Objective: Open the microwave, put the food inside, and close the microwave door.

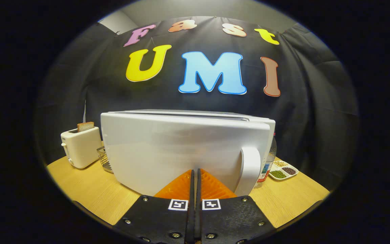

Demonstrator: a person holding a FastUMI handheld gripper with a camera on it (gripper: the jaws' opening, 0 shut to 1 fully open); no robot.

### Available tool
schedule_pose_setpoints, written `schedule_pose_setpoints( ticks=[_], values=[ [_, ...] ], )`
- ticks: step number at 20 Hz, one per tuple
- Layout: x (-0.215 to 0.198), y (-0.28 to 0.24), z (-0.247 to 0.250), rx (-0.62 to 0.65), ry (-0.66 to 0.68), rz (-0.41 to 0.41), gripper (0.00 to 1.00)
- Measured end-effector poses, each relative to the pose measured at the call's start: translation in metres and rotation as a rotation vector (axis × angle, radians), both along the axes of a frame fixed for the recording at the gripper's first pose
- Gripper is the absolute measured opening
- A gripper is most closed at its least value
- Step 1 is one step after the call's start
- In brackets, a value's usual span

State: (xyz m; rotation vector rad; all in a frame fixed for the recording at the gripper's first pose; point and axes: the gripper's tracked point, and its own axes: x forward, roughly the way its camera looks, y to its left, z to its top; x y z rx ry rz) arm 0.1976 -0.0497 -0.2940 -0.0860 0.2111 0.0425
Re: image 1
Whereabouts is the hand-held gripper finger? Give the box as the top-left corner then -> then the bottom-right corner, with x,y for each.
114,169 -> 195,244
197,168 -> 277,244

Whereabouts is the white microwave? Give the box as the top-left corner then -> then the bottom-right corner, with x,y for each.
100,109 -> 277,198

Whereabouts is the clear plastic water bottle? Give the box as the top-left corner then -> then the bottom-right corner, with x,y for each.
253,132 -> 278,189

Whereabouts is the white divided bean tray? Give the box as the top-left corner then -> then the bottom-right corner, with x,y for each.
269,160 -> 299,181

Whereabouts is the white toaster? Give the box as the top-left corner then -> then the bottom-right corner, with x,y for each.
61,126 -> 103,169

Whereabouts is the black backdrop cloth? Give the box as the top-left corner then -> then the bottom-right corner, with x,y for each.
34,16 -> 361,190

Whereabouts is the wire mesh basket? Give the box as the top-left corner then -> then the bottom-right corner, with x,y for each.
96,146 -> 114,174

